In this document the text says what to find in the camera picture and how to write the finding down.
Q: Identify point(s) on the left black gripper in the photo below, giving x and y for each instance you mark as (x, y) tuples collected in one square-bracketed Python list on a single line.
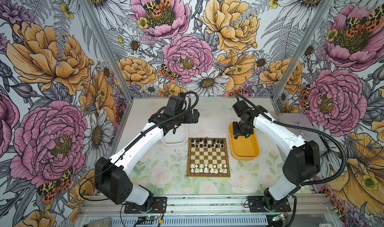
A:
[(189, 120)]

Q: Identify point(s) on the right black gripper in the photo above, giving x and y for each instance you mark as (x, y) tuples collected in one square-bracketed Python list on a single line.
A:
[(237, 132)]

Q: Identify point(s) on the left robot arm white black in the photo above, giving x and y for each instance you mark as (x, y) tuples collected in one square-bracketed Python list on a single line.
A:
[(112, 174)]

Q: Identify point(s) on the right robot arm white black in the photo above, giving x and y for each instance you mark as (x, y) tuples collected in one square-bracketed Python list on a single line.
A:
[(302, 157)]

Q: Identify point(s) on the wooden chess board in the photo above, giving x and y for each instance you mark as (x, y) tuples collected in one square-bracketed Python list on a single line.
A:
[(208, 157)]

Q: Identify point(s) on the green circuit board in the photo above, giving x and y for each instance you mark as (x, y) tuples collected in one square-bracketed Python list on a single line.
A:
[(153, 217)]

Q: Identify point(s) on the yellow plastic bin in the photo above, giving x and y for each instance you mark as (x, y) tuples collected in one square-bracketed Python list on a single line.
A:
[(243, 149)]

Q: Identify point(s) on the white plastic bin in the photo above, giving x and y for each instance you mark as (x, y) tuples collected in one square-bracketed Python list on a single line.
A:
[(177, 137)]

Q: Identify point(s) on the silver metal case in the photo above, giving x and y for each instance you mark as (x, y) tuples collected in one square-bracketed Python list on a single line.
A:
[(301, 120)]

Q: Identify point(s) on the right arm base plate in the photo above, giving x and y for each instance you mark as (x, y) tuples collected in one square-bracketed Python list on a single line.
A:
[(258, 204)]

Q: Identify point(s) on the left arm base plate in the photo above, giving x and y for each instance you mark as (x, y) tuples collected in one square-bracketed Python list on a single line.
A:
[(155, 205)]

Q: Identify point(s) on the aluminium frame rail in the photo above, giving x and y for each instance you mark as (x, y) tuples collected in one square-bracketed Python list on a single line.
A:
[(194, 205)]

